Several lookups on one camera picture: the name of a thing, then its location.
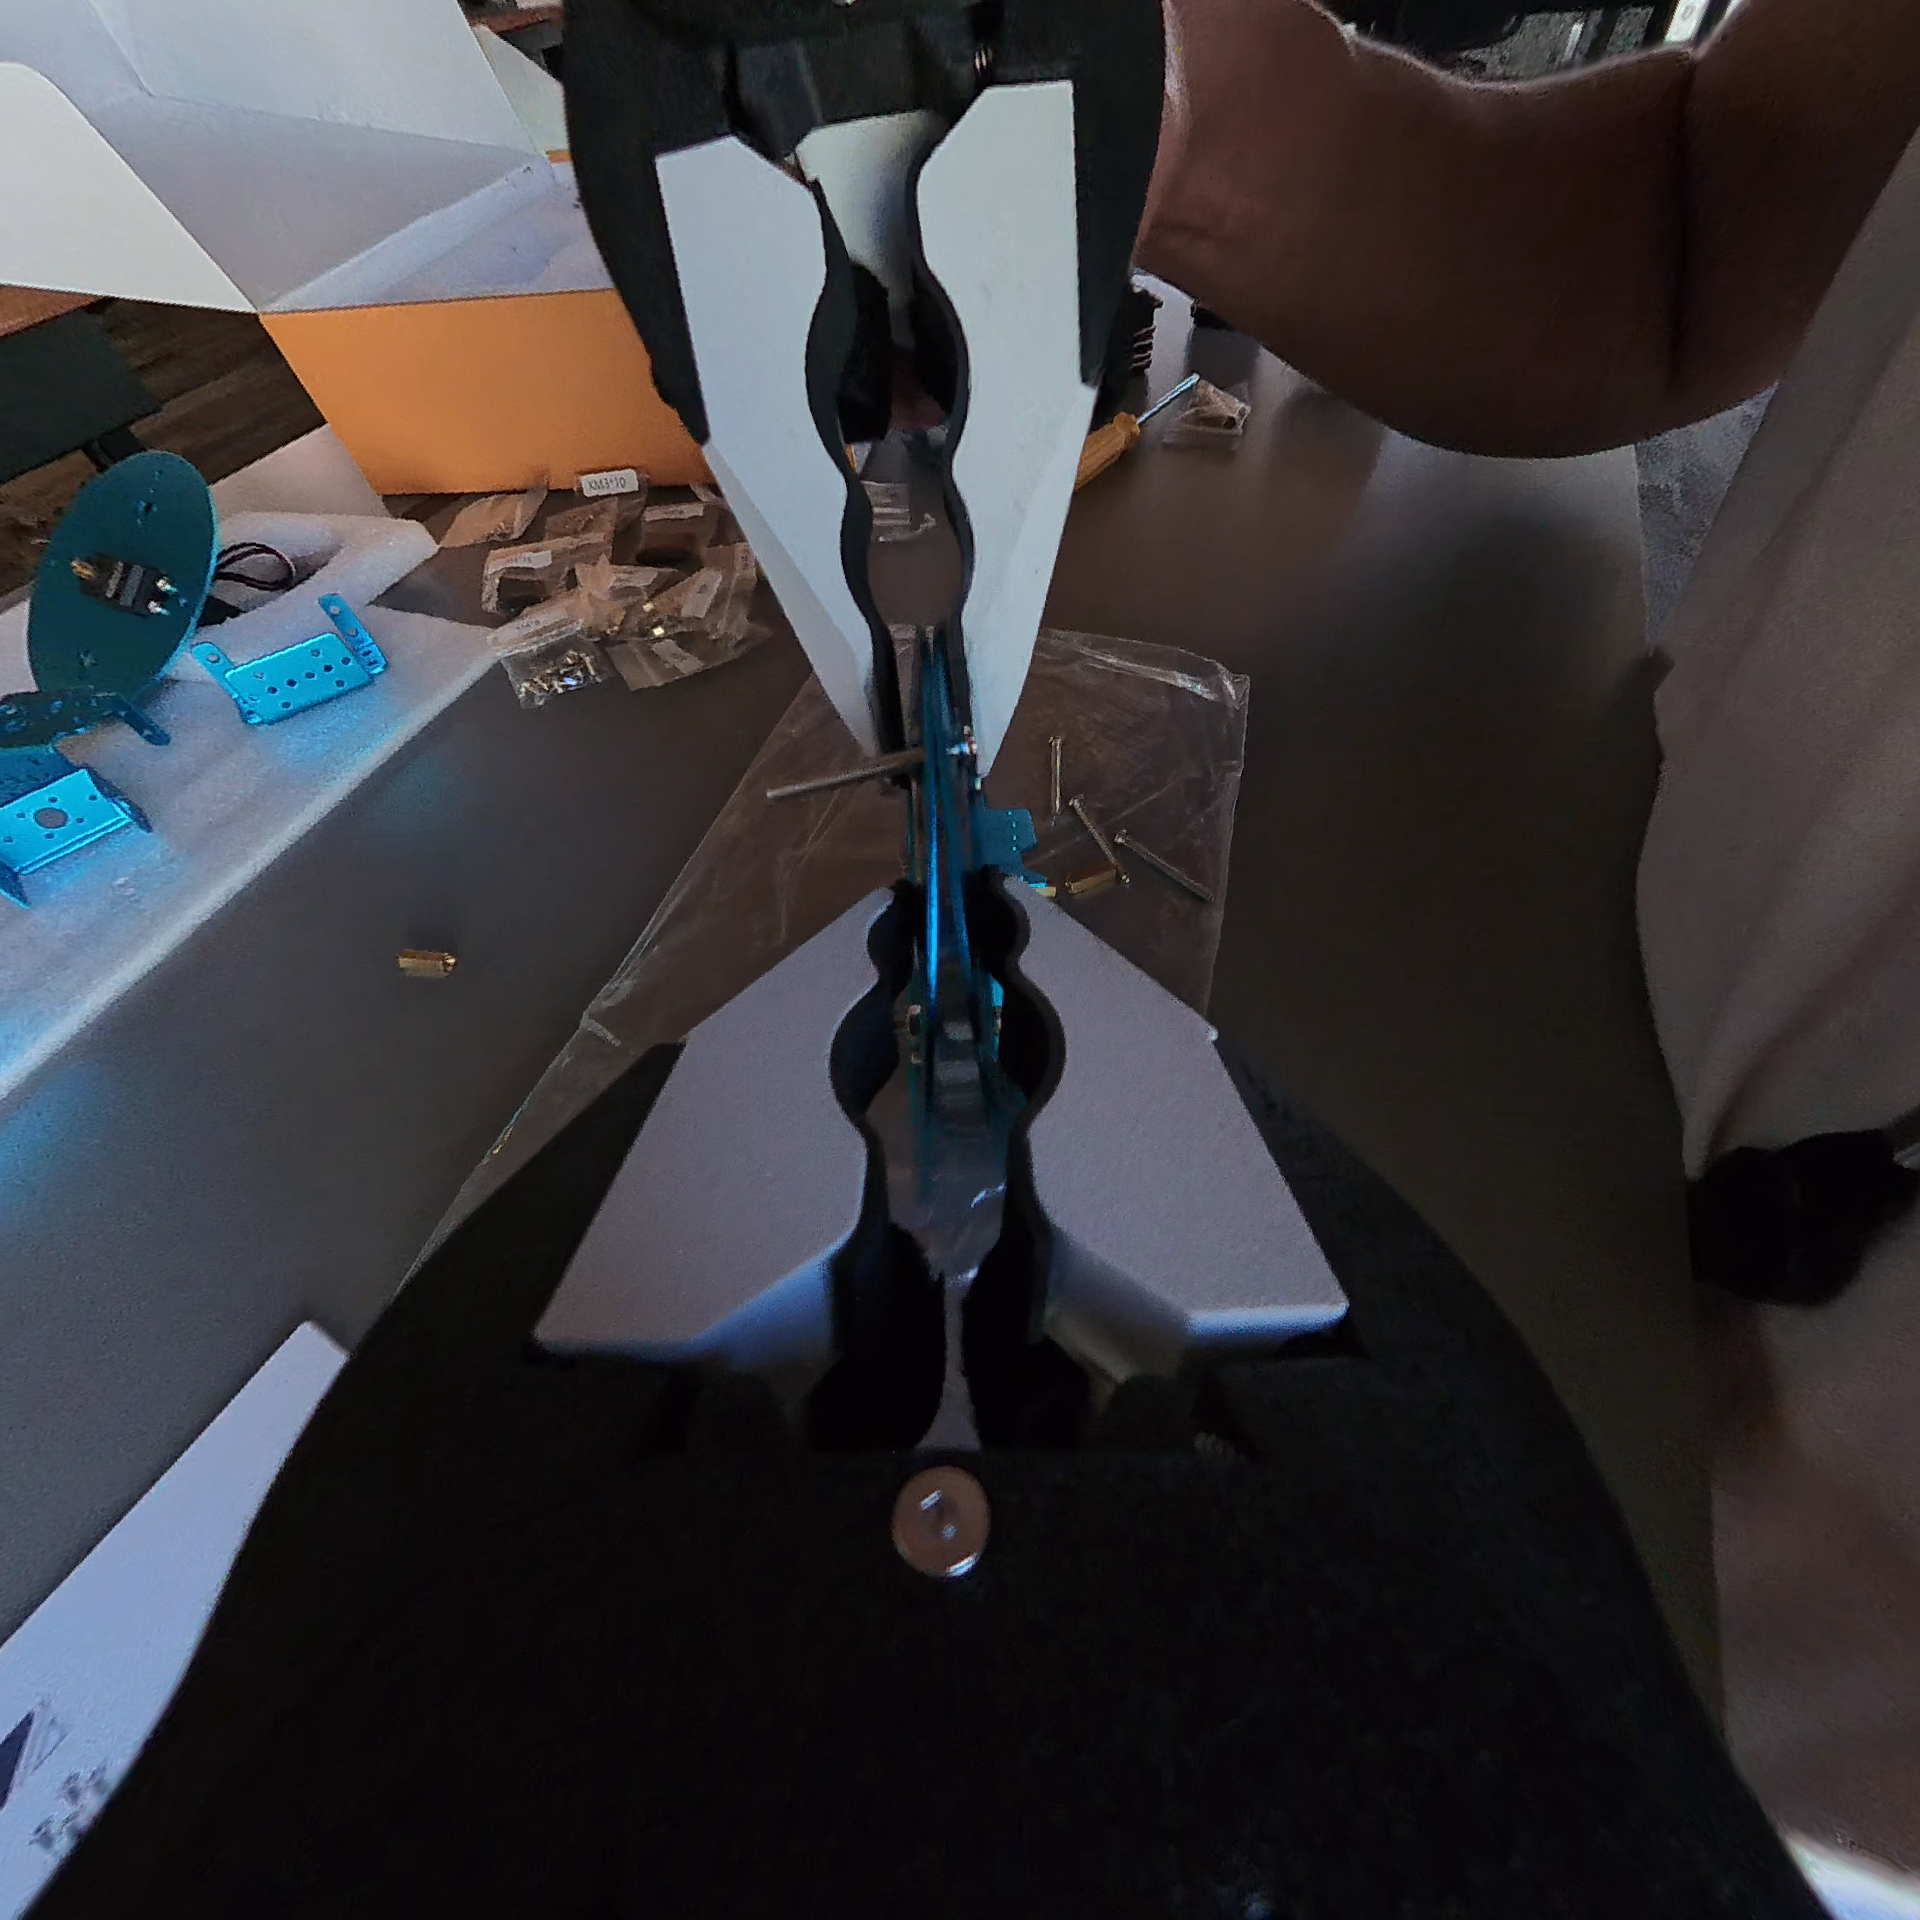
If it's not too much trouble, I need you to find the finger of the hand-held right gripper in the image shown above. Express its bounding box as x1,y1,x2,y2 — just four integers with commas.
656,132,906,758
913,81,1101,756

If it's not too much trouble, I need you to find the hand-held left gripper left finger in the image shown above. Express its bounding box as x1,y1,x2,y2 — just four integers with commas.
536,883,922,1449

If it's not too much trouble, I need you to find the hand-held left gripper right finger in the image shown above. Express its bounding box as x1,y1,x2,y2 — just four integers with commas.
976,870,1353,1449

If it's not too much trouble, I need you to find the blue round bearing base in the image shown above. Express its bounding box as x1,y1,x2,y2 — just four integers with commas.
944,630,1041,1204

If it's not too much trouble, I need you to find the person's right forearm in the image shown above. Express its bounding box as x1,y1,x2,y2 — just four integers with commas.
1131,0,1896,457

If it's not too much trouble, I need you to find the orange open cardboard box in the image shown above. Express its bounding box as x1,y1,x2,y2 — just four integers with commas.
0,0,725,500

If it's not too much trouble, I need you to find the pile of small screw bags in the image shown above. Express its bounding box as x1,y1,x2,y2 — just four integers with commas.
433,462,943,713

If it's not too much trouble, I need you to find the clear plastic bag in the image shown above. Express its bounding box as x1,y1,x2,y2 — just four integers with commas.
405,622,1257,1309

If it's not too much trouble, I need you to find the teal round plate with servo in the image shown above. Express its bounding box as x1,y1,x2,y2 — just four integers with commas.
27,451,225,701

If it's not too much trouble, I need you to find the white foam sheet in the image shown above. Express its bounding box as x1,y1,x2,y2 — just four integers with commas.
0,428,507,1107

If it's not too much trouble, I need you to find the dark office table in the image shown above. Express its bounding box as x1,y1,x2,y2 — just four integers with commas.
0,307,162,485

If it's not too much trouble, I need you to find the printed assembly guide sheet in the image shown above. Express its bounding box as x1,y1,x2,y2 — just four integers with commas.
0,1324,352,1920

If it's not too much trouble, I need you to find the yellow handle screwdriver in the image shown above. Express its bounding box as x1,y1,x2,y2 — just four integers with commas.
1072,371,1209,491

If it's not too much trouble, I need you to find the black cable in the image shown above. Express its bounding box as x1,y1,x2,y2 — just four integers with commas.
209,542,304,627

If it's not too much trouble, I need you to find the blue U bracket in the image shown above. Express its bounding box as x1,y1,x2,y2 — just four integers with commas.
189,591,386,728

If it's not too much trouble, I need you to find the black lanyard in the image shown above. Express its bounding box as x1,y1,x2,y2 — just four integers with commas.
1684,1121,1920,1309

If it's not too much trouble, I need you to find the blue bracket with hole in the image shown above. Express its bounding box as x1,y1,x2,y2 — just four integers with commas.
0,741,157,911

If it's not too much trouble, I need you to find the teal perforated bracket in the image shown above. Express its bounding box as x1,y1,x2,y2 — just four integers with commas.
0,681,175,753

